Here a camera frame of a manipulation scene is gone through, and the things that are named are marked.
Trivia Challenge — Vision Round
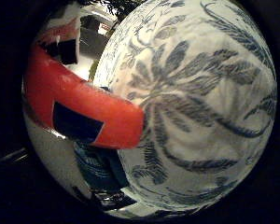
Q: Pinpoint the dark blue striped cloth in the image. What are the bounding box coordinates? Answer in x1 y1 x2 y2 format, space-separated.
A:
74 142 130 194

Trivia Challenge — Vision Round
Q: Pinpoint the orange label spray bottle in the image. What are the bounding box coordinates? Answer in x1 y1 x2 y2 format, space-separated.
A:
22 18 146 150

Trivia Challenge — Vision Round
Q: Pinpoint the blue floral white tablecloth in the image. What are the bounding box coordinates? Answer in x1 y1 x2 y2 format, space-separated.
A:
92 0 278 218

